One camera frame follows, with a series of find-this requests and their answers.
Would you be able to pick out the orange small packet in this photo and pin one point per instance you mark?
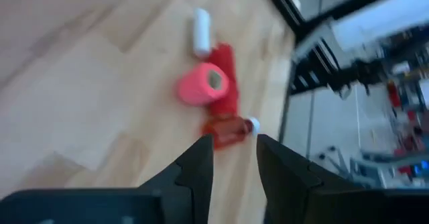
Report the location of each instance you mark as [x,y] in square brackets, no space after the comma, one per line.
[228,131]

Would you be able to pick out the white gauze roll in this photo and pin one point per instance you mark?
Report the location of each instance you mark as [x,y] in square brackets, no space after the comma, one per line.
[202,33]

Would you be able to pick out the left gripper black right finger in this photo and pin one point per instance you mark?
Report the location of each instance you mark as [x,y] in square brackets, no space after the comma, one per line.
[288,183]

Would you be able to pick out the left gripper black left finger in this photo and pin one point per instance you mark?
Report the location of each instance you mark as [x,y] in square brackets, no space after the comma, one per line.
[191,183]

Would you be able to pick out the pink bandage roll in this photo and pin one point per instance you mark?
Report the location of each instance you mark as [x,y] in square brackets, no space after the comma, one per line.
[197,86]

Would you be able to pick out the black aluminium table frame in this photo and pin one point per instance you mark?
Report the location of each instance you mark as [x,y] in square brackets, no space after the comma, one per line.
[287,13]

